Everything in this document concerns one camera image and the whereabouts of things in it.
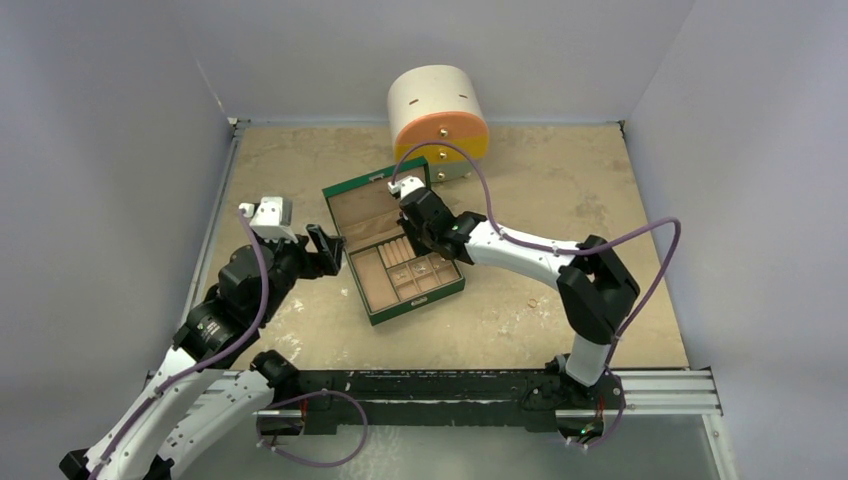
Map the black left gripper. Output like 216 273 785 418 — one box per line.
255 222 343 322

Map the green jewelry box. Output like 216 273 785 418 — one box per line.
322 166 466 326

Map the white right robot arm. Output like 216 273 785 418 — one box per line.
388 177 640 407

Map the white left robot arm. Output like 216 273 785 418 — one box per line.
59 224 345 479

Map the round pastel drawer cabinet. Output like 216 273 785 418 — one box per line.
387 65 490 182

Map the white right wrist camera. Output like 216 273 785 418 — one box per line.
388 176 426 201

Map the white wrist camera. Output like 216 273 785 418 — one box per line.
388 176 426 201
238 196 296 242

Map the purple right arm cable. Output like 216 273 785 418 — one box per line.
390 140 682 369

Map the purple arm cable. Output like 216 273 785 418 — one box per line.
86 208 270 480
390 140 682 369

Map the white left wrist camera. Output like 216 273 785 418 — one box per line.
238 196 296 242

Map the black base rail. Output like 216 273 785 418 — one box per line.
250 351 625 445

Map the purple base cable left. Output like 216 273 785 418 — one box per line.
254 390 368 469

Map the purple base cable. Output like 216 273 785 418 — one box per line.
566 370 632 452
254 390 368 469

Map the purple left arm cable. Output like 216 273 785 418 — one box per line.
86 208 270 480

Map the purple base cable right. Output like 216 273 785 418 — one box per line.
566 370 632 452

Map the aluminium frame rail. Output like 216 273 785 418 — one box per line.
142 119 723 419

